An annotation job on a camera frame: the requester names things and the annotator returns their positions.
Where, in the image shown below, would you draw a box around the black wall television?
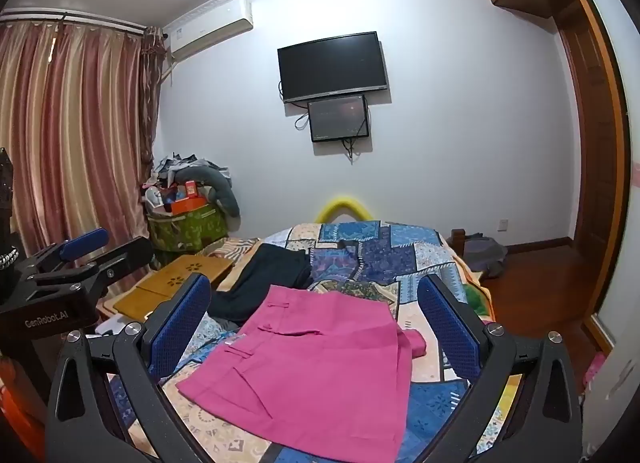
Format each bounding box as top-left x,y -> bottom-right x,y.
277,32 -> 391,104

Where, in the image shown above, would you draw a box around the grey backpack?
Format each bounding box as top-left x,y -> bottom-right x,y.
462,235 -> 509,280

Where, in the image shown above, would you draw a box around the black pants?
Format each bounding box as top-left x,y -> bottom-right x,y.
207,243 -> 312,325

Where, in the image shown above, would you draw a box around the pink pants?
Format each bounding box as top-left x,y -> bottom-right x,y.
177,284 -> 427,463

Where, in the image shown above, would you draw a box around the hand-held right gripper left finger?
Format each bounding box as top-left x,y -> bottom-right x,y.
45,273 -> 213,463

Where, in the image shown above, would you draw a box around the orange box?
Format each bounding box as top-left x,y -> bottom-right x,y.
169,195 -> 209,216

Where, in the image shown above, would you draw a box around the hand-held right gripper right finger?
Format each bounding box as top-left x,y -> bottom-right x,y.
395,273 -> 584,463

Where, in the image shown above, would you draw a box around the green storage box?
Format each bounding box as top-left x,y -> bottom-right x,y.
147,205 -> 229,255

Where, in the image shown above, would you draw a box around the white air conditioner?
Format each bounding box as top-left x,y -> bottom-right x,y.
167,0 -> 254,62

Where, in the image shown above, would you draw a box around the wooden lap desk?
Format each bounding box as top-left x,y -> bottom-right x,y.
112,254 -> 236,322

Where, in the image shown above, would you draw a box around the small black wall monitor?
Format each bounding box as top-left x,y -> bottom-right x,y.
307,95 -> 370,144

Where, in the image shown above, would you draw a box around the yellow foam ring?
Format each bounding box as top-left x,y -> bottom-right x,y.
314,194 -> 374,224

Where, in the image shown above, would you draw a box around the pile of clothes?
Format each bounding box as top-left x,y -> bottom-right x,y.
142,153 -> 236,218

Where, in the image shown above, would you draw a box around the patchwork printed bedspread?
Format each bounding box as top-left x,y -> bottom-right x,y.
95,220 -> 526,463

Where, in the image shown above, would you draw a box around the pink striped curtain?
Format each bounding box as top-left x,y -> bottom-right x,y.
0,18 -> 162,266

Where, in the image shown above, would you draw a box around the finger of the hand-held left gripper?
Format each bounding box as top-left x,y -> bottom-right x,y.
30,236 -> 155,303
21,228 -> 111,278

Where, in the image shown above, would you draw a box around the wooden door frame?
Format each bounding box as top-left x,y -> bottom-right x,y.
545,0 -> 632,355

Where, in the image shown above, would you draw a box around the grey curved pillow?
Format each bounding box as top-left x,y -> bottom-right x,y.
172,165 -> 241,220

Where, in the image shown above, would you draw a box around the green orange blanket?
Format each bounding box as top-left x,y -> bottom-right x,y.
464,263 -> 497,321

